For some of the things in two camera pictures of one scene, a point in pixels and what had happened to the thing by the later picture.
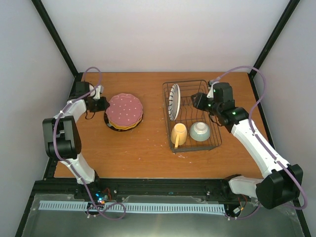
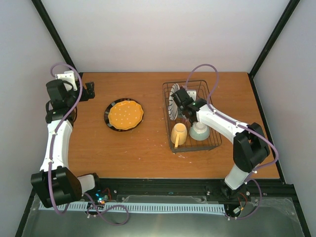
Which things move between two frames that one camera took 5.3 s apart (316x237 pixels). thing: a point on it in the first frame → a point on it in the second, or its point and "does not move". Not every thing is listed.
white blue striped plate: (174, 101) does not move
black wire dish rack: (188, 127) does not move
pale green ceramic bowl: (199, 131) does not move
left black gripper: (105, 104) → (90, 90)
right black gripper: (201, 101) → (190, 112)
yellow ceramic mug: (178, 135) does not move
